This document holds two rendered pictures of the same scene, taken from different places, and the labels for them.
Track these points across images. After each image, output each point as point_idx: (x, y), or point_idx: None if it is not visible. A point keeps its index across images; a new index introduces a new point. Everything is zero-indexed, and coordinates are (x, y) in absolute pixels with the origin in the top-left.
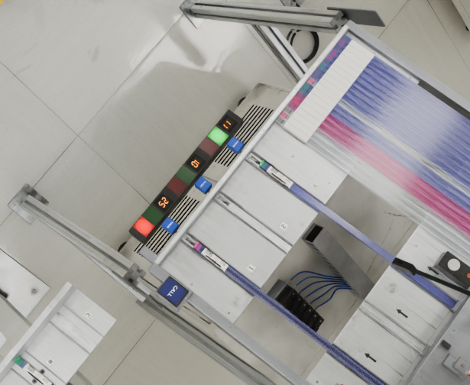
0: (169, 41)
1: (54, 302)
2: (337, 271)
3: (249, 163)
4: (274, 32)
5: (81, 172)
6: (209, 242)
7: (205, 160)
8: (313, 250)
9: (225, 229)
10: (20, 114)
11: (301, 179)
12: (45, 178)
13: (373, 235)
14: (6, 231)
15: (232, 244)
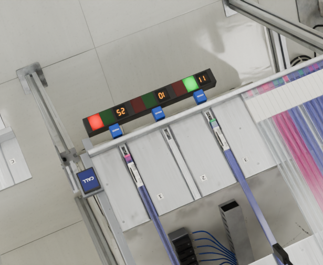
0: (199, 14)
1: None
2: (233, 247)
3: (203, 115)
4: (281, 42)
5: (83, 77)
6: (138, 159)
7: (170, 97)
8: (222, 220)
9: (156, 156)
10: (60, 8)
11: (237, 149)
12: (54, 66)
13: (277, 236)
14: (5, 89)
15: (156, 170)
